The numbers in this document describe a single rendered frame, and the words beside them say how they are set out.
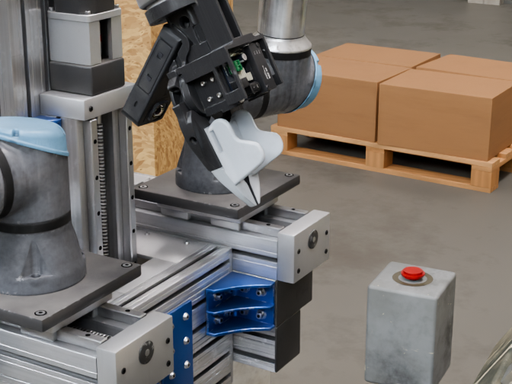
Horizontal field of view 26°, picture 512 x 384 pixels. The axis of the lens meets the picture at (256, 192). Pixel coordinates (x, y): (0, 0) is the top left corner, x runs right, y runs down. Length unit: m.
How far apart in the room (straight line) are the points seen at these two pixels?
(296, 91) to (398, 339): 0.48
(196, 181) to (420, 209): 3.08
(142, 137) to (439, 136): 2.14
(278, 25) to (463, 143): 3.31
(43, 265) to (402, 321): 0.62
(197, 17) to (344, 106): 4.41
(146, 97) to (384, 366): 0.92
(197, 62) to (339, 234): 3.62
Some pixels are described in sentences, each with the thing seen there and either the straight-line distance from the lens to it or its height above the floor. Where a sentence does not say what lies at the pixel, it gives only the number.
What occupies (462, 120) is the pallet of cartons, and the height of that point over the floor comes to 0.32.
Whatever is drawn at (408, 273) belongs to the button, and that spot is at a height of 0.94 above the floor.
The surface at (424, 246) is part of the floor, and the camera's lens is 4.55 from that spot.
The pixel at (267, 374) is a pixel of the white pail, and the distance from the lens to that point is 3.12.
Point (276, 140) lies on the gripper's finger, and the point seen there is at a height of 1.37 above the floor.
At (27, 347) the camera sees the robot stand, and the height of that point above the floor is 0.96.
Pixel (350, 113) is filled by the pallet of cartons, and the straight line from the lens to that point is 5.44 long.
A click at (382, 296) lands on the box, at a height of 0.92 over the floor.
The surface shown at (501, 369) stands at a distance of 1.67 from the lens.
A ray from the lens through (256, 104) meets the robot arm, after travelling 1.95.
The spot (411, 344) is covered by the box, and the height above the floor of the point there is 0.84.
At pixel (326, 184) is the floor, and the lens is 5.25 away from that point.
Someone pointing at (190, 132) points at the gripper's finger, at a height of 1.39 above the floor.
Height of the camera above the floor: 1.67
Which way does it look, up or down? 19 degrees down
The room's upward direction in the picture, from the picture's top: straight up
